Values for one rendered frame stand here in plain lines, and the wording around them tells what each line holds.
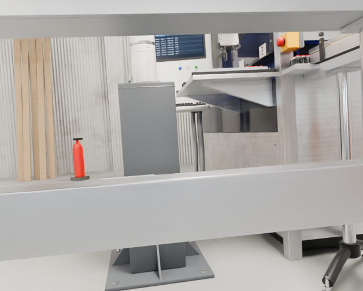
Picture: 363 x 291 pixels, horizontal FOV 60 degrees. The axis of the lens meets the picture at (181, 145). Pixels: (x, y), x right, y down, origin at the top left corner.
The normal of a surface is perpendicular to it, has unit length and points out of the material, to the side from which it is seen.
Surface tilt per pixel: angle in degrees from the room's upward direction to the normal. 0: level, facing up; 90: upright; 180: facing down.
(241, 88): 90
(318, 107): 90
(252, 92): 90
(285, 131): 90
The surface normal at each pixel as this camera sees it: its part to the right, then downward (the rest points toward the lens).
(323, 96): 0.13, 0.04
